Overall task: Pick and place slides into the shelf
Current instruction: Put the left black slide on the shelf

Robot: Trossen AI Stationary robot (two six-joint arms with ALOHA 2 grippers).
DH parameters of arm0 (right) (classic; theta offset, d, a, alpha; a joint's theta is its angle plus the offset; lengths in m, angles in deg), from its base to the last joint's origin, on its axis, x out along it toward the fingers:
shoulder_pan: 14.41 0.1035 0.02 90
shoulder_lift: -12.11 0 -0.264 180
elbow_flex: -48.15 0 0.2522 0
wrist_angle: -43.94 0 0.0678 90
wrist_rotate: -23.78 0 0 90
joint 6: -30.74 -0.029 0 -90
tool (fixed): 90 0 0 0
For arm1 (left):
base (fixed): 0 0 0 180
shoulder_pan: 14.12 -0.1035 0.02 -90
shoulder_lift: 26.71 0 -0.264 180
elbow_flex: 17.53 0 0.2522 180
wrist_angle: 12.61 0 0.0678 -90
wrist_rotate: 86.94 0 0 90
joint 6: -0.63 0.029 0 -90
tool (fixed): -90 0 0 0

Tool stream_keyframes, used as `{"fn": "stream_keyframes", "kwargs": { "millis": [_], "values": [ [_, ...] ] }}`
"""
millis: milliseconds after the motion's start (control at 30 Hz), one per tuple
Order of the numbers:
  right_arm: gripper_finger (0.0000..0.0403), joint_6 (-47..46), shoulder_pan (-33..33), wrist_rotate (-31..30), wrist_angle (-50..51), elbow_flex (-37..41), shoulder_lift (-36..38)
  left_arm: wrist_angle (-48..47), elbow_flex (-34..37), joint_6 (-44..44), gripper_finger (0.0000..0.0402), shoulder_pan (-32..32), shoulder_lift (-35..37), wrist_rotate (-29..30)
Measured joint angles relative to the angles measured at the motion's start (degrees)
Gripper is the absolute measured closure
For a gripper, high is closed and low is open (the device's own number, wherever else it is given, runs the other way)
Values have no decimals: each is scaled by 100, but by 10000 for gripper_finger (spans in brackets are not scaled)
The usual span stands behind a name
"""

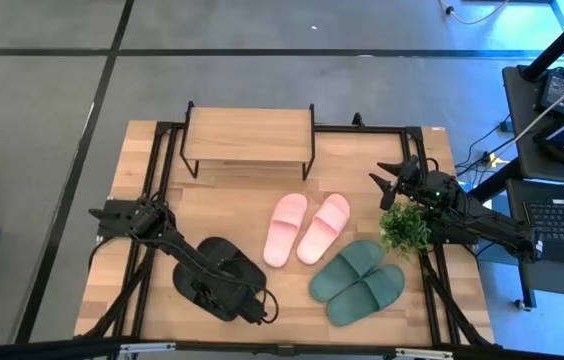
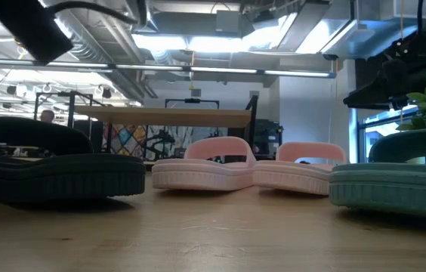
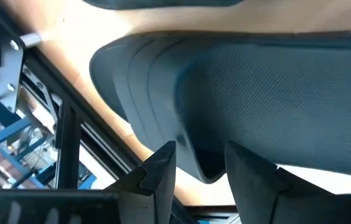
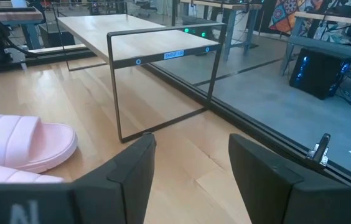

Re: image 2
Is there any teal rubber slide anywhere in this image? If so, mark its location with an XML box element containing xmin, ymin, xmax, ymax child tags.
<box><xmin>328</xmin><ymin>126</ymin><xmax>426</xmax><ymax>220</ymax></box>

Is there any silver ceiling air duct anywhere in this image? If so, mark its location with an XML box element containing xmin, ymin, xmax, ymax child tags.
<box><xmin>52</xmin><ymin>9</ymin><xmax>148</xmax><ymax>103</ymax></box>

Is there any wooden shelf with black frame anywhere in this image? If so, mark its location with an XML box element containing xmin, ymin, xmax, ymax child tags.
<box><xmin>68</xmin><ymin>90</ymin><xmax>258</xmax><ymax>158</ymax></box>

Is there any large window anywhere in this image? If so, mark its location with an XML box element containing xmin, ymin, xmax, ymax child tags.
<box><xmin>358</xmin><ymin>105</ymin><xmax>426</xmax><ymax>165</ymax></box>

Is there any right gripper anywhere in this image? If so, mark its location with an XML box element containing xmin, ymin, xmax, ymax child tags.
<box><xmin>343</xmin><ymin>32</ymin><xmax>426</xmax><ymax>110</ymax></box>

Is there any black rubber slide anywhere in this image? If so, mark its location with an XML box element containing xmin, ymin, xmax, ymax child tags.
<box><xmin>0</xmin><ymin>116</ymin><xmax>147</xmax><ymax>204</ymax></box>

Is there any person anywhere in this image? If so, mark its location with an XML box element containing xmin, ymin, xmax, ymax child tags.
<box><xmin>40</xmin><ymin>109</ymin><xmax>56</xmax><ymax>124</ymax></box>

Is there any colourful wall mural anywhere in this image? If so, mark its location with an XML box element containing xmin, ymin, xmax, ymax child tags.
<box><xmin>102</xmin><ymin>125</ymin><xmax>233</xmax><ymax>159</ymax></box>

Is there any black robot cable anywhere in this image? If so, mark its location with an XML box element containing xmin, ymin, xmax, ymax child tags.
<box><xmin>46</xmin><ymin>1</ymin><xmax>140</xmax><ymax>26</ymax></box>

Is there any long ceiling light strip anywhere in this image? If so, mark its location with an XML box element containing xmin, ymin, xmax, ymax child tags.
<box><xmin>0</xmin><ymin>57</ymin><xmax>338</xmax><ymax>79</ymax></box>

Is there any black background cabinet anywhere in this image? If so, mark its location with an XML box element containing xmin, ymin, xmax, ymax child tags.
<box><xmin>252</xmin><ymin>119</ymin><xmax>284</xmax><ymax>156</ymax></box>

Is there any pink rubber slide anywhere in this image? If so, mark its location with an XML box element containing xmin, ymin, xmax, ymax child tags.
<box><xmin>151</xmin><ymin>136</ymin><xmax>258</xmax><ymax>191</ymax></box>
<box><xmin>252</xmin><ymin>141</ymin><xmax>348</xmax><ymax>196</ymax></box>

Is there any black background frame rig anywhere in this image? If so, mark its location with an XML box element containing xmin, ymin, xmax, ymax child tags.
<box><xmin>165</xmin><ymin>97</ymin><xmax>221</xmax><ymax>110</ymax></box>

